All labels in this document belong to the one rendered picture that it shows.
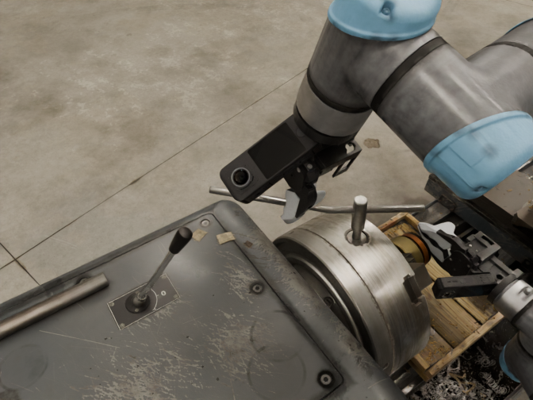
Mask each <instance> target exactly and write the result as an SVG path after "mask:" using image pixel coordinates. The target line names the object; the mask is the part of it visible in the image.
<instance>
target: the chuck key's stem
mask: <svg viewBox="0 0 533 400"><path fill-rule="evenodd" d="M367 206H368V199H367V198H366V197H364V196H357V197H355V198H354V204H353V208H354V211H355V213H353V214H352V219H351V228H352V229H353V234H352V240H361V233H362V231H363V230H364V229H365V222H366V210H367Z"/></svg>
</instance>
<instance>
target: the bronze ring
mask: <svg viewBox="0 0 533 400"><path fill-rule="evenodd" d="M391 241H392V242H393V243H394V245H395V246H396V247H397V248H398V250H399V251H400V252H401V253H412V256H413V258H415V260H416V262H417V263H424V265H426V264H427V263H428V262H429V261H430V259H431V251H430V248H429V247H428V244H427V243H426V241H425V240H424V239H423V238H422V237H421V236H419V235H418V234H416V233H411V232H409V233H405V234H403V235H401V236H397V237H394V238H393V239H392V240H391Z"/></svg>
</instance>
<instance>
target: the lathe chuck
mask: <svg viewBox="0 0 533 400"><path fill-rule="evenodd" d="M351 219H352V213H321V214H320V215H318V216H316V217H314V218H312V219H310V220H309V221H307V222H305V223H303V224H301V225H299V226H298V227H296V228H294V229H304V230H307V231H310V232H311V233H314V234H316V235H317V236H319V237H321V238H322V239H324V240H325V241H327V242H328V243H329V244H330V245H331V246H332V247H333V248H334V249H336V250H337V251H338V252H339V253H340V254H341V255H342V256H343V257H344V259H345V260H346V261H347V262H348V263H349V264H350V265H351V266H352V267H353V268H354V270H355V271H356V272H357V274H358V275H359V277H360V278H361V280H362V281H363V282H364V283H365V285H366V287H367V289H368V290H369V292H370V293H371V295H372V297H373V298H374V301H375V302H376V304H377V306H378V308H379V310H380V312H381V314H382V316H383V319H384V321H385V324H386V327H387V329H388V332H389V336H390V340H391V343H392V348H393V367H392V371H391V372H390V374H389V375H391V374H393V373H394V372H395V371H396V370H397V369H399V368H400V367H401V366H403V365H404V364H405V363H407V362H408V361H409V360H410V359H411V358H412V357H414V356H415V355H416V354H418V353H419V352H421V351H422V350H423V349H424V348H425V347H426V345H427V343H428V341H429V337H430V333H431V320H430V314H429V309H428V304H427V301H426V298H425V296H424V295H421V296H420V297H418V301H419V302H418V303H416V304H415V303H412V302H411V301H410V298H409V296H408V294H407V292H406V290H405V288H404V286H403V284H402V283H403V282H404V279H403V278H404V277H405V276H407V277H412V276H414V275H415V273H414V272H413V270H412V269H411V267H410V265H409V264H408V262H407V260H406V259H405V258H404V257H403V255H402V254H401V252H400V251H399V250H398V248H397V247H396V246H395V245H394V243H393V242H392V241H391V240H390V239H389V238H388V237H387V236H386V235H385V234H384V233H383V232H382V231H381V230H380V229H378V228H377V227H376V226H375V225H373V224H372V223H371V222H369V221H368V220H367V219H366V222H365V229H364V230H363V231H362V233H364V234H365V235H366V242H365V243H364V244H360V245H357V244H352V243H351V242H349V241H348V240H347V234H348V233H349V232H351V231H353V229H352V228H351Z"/></svg>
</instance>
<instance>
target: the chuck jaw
mask: <svg viewBox="0 0 533 400"><path fill-rule="evenodd" d="M401 254H402V255H403V257H404V258H405V259H406V260H407V262H408V264H409V265H410V267H411V269H412V270H413V272H414V273H415V275H414V276H412V277H407V276H405V277H404V278H403V279H404V282H403V283H402V284H403V286H404V288H405V290H406V292H407V294H408V296H409V298H410V301H411V302H412V303H415V304H416V303H418V302H419V301H418V297H420V296H421V295H422V293H421V291H422V290H423V289H424V288H426V287H428V286H429V285H430V284H432V283H433V282H432V280H431V277H430V275H429V273H428V270H427V268H426V267H425V265H424V263H417V262H416V260H415V258H413V256H412V253H401Z"/></svg>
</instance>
